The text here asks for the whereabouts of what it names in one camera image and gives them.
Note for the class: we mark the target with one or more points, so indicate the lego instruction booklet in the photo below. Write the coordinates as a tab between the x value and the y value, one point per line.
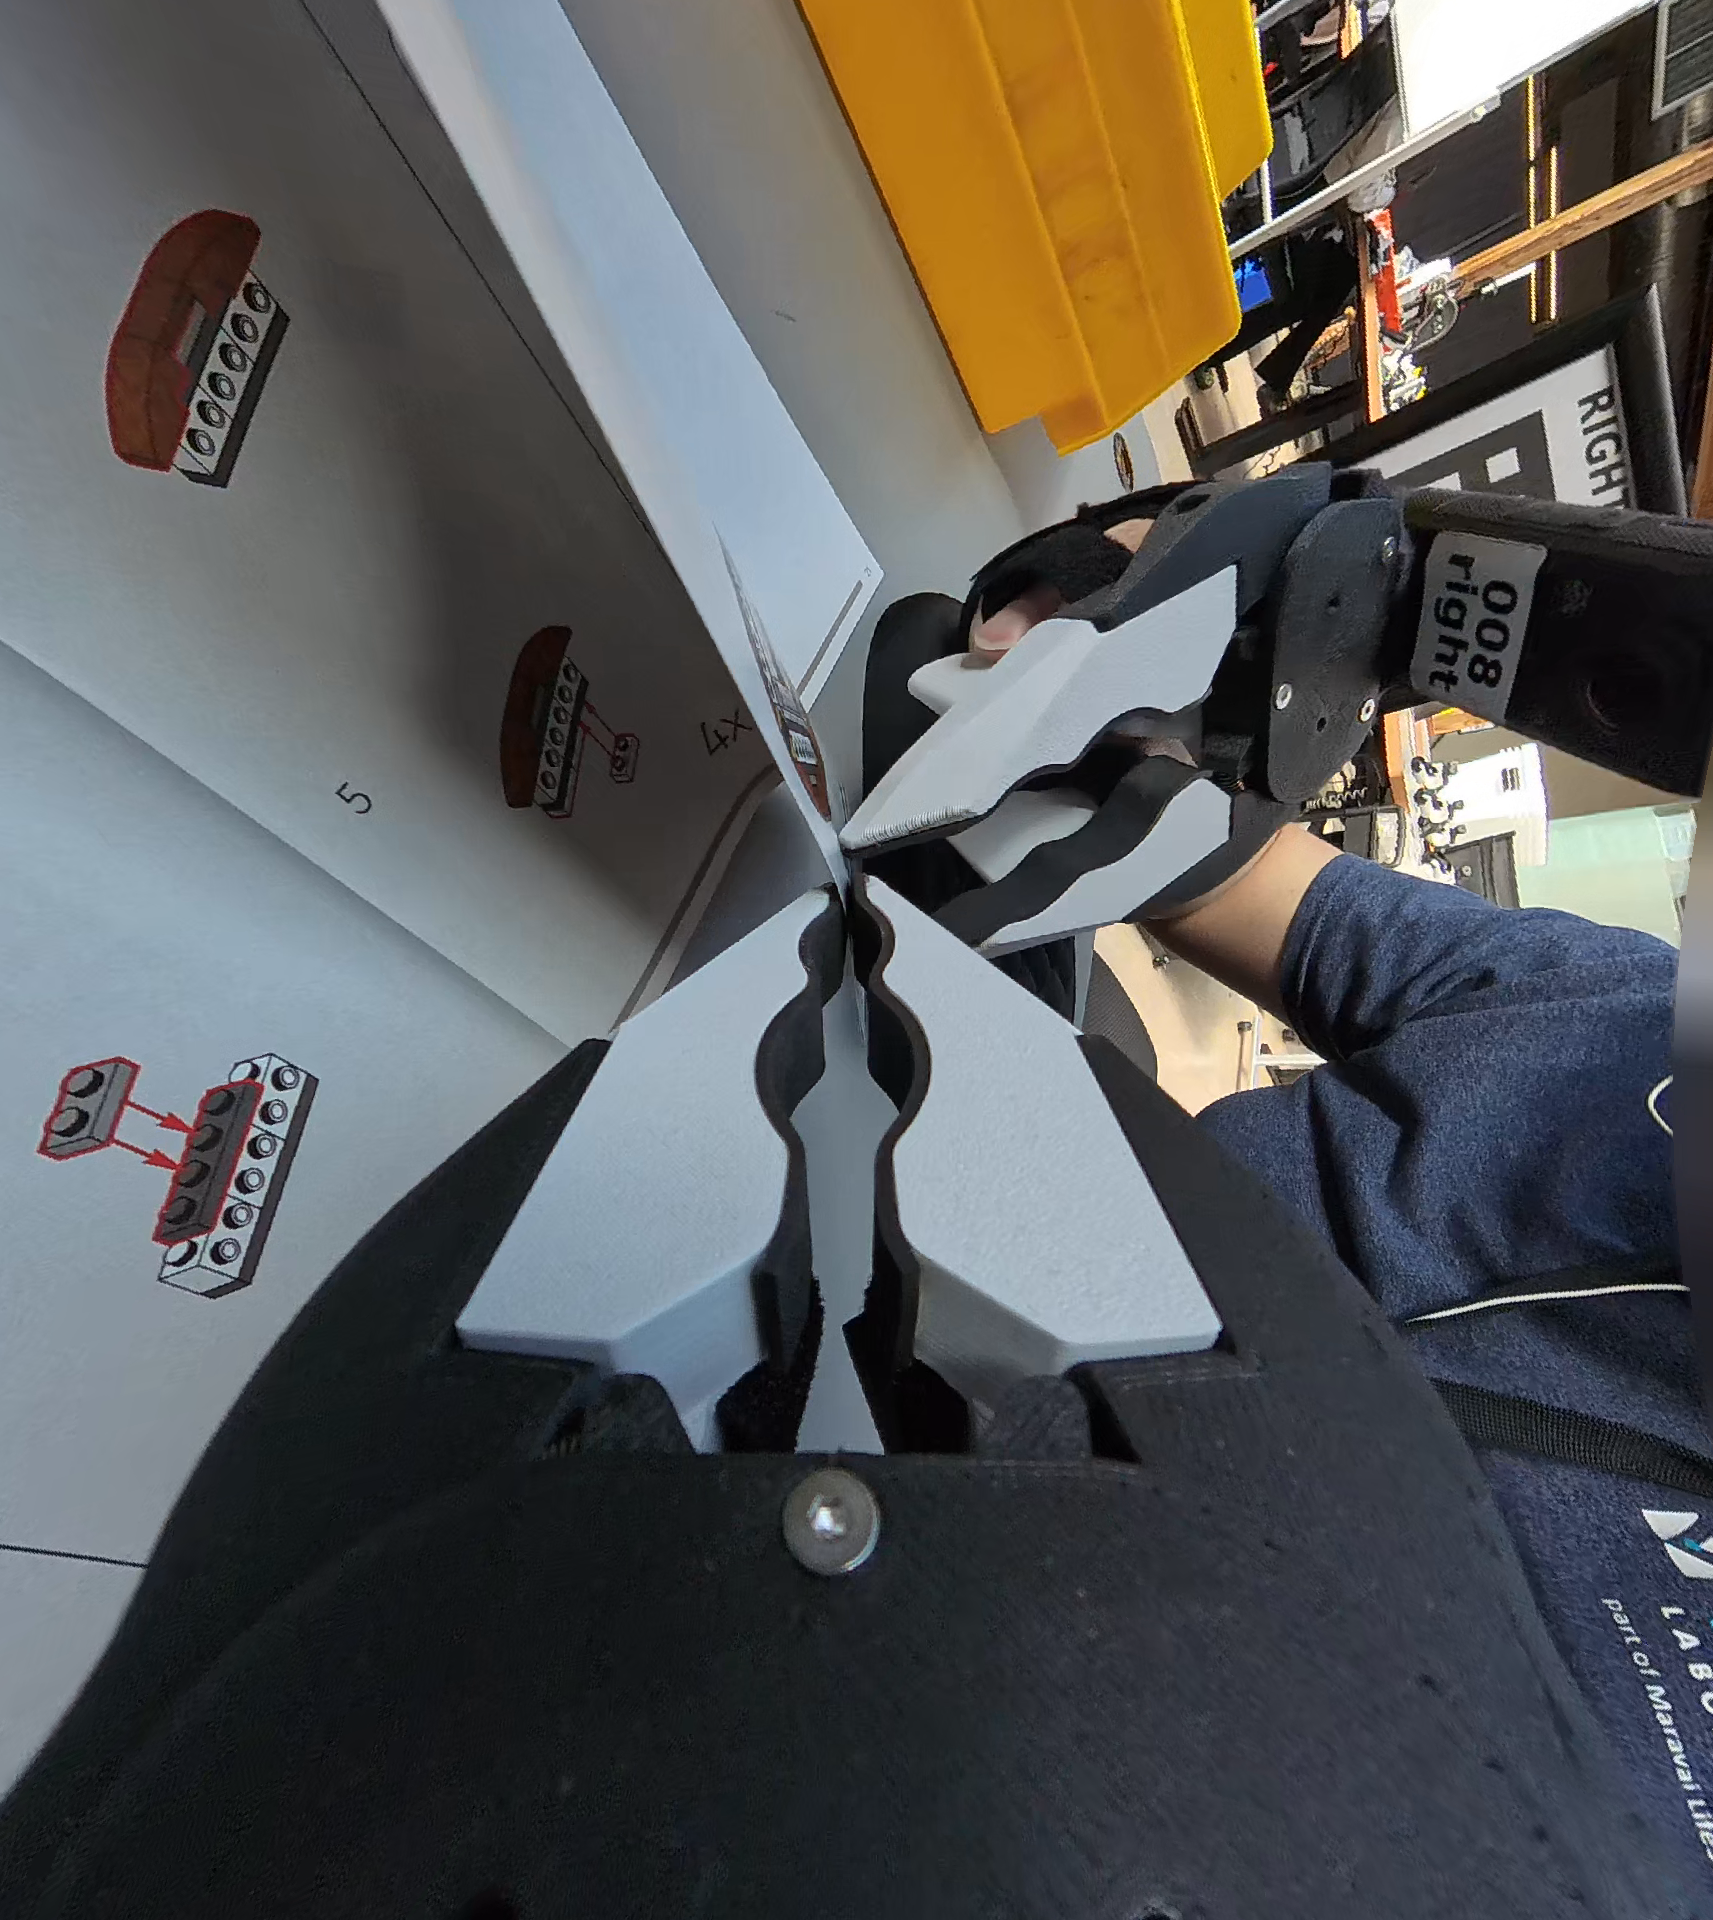
121	750

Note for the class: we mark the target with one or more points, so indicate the yellow plastic bin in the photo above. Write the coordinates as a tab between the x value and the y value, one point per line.
1036	181
1232	91

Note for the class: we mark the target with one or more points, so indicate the person's torso in blue sweatshirt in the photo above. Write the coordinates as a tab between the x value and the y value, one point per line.
1575	1590

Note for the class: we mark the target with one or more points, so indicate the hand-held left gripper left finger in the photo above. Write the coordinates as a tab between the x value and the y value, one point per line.
616	1200

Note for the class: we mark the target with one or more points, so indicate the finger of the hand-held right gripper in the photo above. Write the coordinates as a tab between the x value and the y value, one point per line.
1172	849
1067	691

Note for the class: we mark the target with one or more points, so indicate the white workbench top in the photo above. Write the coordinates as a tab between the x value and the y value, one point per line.
1485	61

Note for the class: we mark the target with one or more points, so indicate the person's right hand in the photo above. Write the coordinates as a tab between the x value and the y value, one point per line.
1245	939

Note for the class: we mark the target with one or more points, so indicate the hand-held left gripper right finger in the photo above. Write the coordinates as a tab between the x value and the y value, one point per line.
1051	1200

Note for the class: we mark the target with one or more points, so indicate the black textured wrist rest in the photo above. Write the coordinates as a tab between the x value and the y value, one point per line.
916	705

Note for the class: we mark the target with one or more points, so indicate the person's right forearm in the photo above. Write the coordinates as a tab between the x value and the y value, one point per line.
1472	1050

